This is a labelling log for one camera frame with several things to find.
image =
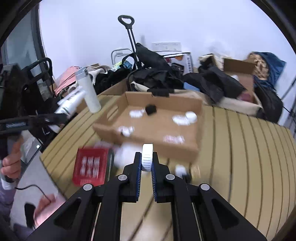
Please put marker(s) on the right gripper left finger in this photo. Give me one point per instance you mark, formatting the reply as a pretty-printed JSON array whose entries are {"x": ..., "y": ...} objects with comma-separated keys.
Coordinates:
[{"x": 131, "y": 189}]

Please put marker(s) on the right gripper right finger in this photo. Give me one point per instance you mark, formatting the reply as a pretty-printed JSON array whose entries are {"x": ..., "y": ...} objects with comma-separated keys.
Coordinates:
[{"x": 161, "y": 190}]

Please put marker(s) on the white rectangular plastic bottle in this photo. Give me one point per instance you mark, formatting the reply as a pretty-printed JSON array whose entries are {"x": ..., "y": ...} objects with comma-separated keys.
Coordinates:
[{"x": 125, "y": 154}]

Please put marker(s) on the white ribbed jar lid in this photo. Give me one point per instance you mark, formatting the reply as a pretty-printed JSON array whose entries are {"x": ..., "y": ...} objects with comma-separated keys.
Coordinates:
[{"x": 147, "y": 156}]

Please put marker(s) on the red printed box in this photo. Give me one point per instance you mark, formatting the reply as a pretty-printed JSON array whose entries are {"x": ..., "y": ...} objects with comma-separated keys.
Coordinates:
[{"x": 90, "y": 166}]

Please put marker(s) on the white cylindrical spray bottle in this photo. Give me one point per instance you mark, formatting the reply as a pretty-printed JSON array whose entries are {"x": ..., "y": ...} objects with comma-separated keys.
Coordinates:
[{"x": 183, "y": 173}]

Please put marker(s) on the person left hand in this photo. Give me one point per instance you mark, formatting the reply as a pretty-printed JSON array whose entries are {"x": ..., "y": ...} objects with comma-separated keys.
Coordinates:
[{"x": 12, "y": 163}]

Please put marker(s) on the shallow cardboard tray box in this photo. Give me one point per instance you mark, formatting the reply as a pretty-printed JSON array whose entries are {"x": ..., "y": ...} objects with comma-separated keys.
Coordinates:
[{"x": 168, "y": 130}]

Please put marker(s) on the pink bag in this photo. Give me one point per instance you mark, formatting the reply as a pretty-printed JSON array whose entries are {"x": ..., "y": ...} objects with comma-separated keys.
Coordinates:
[{"x": 66, "y": 79}]

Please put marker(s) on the tall white thermos bottle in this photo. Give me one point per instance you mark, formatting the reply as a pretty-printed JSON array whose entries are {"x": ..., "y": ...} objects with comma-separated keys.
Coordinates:
[{"x": 84, "y": 80}]

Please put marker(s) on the pink jacket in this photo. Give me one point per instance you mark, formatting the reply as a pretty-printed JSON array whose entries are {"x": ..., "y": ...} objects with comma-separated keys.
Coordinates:
[{"x": 47, "y": 206}]

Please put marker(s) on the large cardboard box left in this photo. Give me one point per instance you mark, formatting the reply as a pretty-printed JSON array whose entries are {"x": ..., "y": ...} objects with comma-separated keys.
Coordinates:
[{"x": 117, "y": 89}]

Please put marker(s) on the white beige crumpled cloth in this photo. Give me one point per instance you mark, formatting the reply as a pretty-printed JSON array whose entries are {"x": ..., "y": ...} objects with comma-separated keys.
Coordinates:
[{"x": 93, "y": 72}]

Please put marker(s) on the pile of black clothes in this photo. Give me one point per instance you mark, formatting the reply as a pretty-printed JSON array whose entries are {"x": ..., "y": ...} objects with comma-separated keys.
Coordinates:
[{"x": 156, "y": 73}]

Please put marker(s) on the white appliance carton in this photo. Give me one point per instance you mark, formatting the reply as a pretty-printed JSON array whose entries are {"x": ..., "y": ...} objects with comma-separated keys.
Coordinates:
[{"x": 180, "y": 61}]

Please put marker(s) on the black backpack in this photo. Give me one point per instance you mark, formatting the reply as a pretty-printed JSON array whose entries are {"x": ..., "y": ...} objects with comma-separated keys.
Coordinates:
[{"x": 271, "y": 104}]

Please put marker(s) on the cardboard box at right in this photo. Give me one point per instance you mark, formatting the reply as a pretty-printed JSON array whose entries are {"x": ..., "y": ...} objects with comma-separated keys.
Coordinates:
[{"x": 243, "y": 72}]

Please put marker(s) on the blue fabric bag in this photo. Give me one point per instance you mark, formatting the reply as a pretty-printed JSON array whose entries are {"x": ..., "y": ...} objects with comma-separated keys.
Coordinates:
[{"x": 268, "y": 69}]

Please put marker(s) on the wall power socket strip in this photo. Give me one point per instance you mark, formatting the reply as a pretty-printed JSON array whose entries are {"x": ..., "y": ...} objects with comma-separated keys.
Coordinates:
[{"x": 167, "y": 47}]

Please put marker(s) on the black trolley handle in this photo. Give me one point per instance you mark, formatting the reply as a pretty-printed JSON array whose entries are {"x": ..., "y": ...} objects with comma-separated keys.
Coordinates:
[{"x": 128, "y": 22}]

